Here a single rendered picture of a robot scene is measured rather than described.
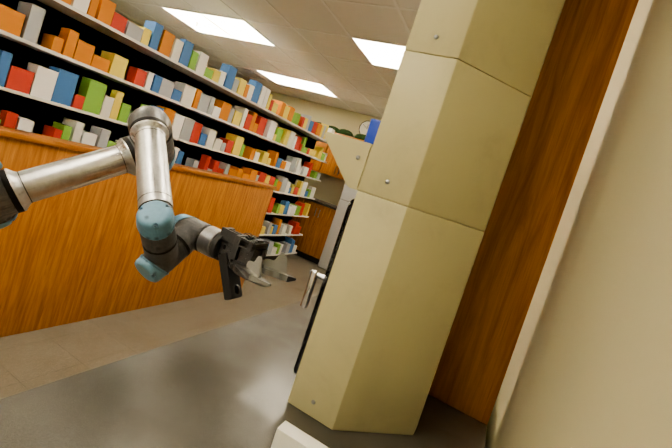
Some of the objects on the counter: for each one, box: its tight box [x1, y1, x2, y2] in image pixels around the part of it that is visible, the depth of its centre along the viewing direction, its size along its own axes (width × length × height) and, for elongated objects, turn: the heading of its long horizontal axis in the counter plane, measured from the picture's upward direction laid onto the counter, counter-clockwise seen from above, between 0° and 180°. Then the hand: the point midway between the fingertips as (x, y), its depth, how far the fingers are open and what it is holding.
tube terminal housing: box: [288, 51, 531, 435], centre depth 91 cm, size 25×32×77 cm
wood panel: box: [429, 0, 659, 425], centre depth 109 cm, size 49×3×140 cm, turn 164°
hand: (281, 284), depth 92 cm, fingers open, 11 cm apart
